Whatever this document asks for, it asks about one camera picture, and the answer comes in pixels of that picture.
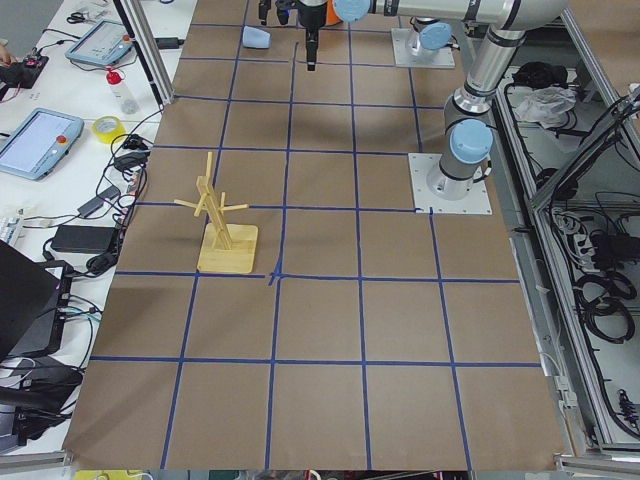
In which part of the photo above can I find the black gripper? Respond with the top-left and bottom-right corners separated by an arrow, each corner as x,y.
298,0 -> 328,72
258,0 -> 291,25

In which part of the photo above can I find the light blue plastic cup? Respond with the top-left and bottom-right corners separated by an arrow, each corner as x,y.
242,26 -> 271,50

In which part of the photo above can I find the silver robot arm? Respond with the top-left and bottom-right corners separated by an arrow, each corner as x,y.
334,1 -> 568,201
275,1 -> 452,50

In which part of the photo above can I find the wooden cup rack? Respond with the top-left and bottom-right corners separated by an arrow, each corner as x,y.
174,152 -> 259,274

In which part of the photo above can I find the orange can with silver lid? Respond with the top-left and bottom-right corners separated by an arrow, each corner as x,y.
326,0 -> 342,26

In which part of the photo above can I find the far teach pendant tablet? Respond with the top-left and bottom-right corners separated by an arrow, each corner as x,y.
65,20 -> 132,67

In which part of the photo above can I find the teach pendant tablet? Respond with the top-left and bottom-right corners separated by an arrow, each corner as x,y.
1,108 -> 84,180
65,20 -> 132,67

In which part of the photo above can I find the red capped squeeze bottle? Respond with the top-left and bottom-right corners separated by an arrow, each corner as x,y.
106,67 -> 139,115

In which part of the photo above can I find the yellow tape roll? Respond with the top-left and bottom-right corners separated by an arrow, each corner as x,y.
91,116 -> 126,144

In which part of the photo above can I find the crumpled white cloth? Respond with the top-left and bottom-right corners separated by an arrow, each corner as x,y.
514,86 -> 576,128

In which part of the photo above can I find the near teach pendant tablet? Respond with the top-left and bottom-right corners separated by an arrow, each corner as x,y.
1,108 -> 84,180

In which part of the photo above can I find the black power adapter brick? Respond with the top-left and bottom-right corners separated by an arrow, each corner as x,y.
51,225 -> 116,254

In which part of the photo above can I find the black laptop computer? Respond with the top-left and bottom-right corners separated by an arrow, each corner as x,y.
1,243 -> 72,360

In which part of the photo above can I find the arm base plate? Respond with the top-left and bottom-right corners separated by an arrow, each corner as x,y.
408,153 -> 492,215
391,28 -> 455,69

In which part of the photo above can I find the aluminium frame post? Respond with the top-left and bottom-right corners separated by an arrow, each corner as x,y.
113,0 -> 174,107

